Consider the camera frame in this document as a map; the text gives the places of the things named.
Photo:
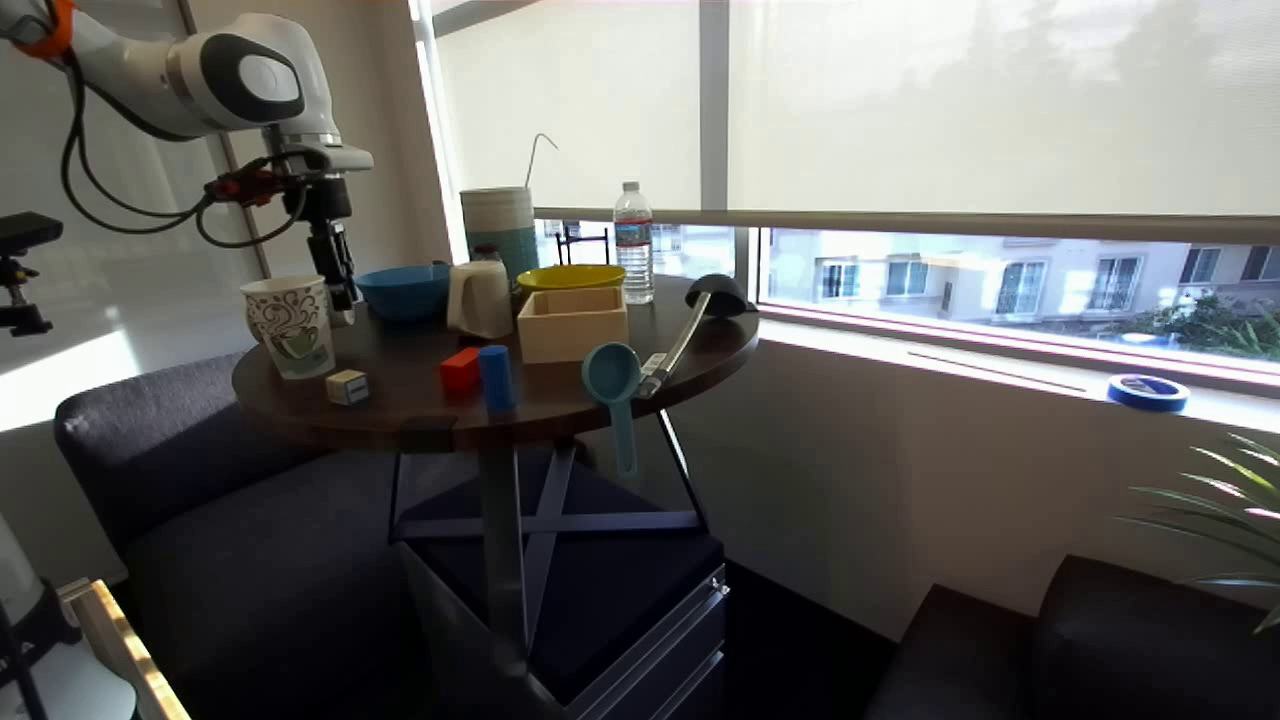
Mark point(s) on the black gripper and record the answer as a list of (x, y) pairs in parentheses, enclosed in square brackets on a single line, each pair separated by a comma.
[(332, 247)]

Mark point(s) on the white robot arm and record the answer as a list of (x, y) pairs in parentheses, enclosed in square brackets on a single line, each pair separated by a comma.
[(243, 81)]

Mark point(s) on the blue plastic bowl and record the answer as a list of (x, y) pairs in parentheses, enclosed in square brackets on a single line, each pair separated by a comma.
[(404, 295)]

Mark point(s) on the white yellow cube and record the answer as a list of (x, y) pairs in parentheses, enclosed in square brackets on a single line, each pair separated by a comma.
[(346, 384)]

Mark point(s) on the white ceramic mug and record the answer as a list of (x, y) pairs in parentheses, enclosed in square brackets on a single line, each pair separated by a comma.
[(483, 301)]

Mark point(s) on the red block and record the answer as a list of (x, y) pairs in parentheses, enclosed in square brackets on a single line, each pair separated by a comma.
[(460, 375)]

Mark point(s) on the white teal stacked containers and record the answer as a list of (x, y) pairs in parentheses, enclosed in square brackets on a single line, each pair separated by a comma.
[(500, 222)]

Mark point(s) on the blue cylinder block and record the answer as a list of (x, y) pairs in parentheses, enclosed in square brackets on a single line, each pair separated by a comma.
[(496, 380)]

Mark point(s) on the thin white curved rod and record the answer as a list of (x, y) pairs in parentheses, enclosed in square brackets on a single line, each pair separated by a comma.
[(531, 162)]

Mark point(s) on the yellow bowl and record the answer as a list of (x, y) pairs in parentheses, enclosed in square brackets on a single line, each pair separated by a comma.
[(571, 278)]

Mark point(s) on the light wooden box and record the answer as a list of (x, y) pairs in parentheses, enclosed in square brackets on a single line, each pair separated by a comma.
[(571, 332)]

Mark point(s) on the teal plastic scoop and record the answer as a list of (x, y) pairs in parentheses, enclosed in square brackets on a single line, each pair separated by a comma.
[(610, 371)]

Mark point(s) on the clear plastic water bottle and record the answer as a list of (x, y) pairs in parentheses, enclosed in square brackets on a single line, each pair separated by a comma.
[(635, 243)]

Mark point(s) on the dark blue fabric sofa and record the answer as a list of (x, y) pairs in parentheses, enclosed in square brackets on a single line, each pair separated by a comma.
[(243, 574)]

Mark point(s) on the white roller blind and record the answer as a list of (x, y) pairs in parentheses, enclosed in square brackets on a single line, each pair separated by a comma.
[(1003, 107), (573, 93)]

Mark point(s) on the white black device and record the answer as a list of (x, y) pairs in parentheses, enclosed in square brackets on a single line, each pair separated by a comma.
[(21, 587)]

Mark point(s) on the blue dish on sill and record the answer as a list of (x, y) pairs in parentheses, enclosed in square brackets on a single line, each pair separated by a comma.
[(1144, 400)]

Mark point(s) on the black leather armchair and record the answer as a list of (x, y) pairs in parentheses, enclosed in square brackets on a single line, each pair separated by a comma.
[(1132, 653)]

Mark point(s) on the green leafy plant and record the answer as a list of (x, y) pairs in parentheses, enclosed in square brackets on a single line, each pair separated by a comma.
[(1254, 467)]

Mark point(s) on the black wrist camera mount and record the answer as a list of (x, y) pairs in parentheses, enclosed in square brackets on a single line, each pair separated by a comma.
[(316, 197)]

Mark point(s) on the metal table leg frame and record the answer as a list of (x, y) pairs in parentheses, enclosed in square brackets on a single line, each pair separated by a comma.
[(500, 534)]

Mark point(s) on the black camera stand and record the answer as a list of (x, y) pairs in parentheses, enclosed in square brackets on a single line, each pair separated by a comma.
[(26, 232)]

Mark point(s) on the grey window frame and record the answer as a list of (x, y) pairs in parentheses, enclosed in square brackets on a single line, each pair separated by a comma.
[(713, 107)]

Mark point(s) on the light wooden frame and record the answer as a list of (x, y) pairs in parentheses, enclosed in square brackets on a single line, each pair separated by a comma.
[(121, 647)]

